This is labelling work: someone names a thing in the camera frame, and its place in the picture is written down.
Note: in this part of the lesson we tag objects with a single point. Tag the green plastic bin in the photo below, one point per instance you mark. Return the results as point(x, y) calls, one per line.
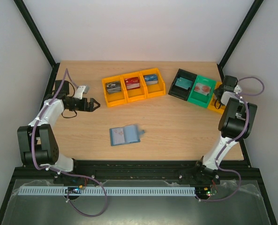
point(199, 99)

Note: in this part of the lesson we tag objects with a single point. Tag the white slotted cable duct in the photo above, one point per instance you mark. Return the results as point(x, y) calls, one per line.
point(110, 191)

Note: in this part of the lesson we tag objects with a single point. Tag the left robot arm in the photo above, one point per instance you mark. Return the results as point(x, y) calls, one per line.
point(37, 143)

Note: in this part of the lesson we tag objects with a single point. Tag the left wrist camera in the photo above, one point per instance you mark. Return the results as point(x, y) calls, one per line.
point(80, 91)

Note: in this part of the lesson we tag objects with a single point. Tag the red circle card stack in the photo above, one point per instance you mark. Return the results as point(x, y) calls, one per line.
point(202, 89)

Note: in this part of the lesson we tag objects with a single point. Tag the black card stack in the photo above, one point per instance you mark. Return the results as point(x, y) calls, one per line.
point(113, 87)

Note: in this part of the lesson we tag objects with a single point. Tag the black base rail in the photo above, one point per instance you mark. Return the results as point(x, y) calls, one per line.
point(181, 172)

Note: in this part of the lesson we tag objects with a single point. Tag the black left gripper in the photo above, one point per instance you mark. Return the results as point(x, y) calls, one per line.
point(84, 107)

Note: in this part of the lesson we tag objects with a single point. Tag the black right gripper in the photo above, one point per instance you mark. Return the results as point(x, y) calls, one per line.
point(218, 94)

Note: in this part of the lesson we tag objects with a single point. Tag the black plastic bin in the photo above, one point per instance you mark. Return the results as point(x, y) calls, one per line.
point(179, 92)

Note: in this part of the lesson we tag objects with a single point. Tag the black left frame post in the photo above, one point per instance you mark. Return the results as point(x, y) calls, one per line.
point(35, 32)

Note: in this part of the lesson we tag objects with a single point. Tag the black corner frame post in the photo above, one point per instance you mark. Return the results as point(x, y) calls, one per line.
point(240, 32)

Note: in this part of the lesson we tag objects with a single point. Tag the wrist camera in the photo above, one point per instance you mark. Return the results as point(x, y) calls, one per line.
point(80, 91)
point(237, 89)

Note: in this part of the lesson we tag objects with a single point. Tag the blue card stack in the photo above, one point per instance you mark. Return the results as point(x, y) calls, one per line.
point(151, 79)

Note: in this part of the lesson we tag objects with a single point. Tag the yellow bin left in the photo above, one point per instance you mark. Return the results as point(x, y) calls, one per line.
point(117, 98)

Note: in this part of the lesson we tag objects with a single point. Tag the blue card holder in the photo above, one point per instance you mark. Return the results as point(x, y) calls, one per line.
point(132, 134)

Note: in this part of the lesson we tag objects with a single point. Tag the teal card stack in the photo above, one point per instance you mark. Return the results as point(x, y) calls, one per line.
point(184, 83)

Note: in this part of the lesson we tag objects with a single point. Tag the yellow bin right group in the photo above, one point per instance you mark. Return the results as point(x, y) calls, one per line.
point(214, 105)

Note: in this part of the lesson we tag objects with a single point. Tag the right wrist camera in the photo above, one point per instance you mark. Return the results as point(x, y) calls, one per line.
point(237, 89)

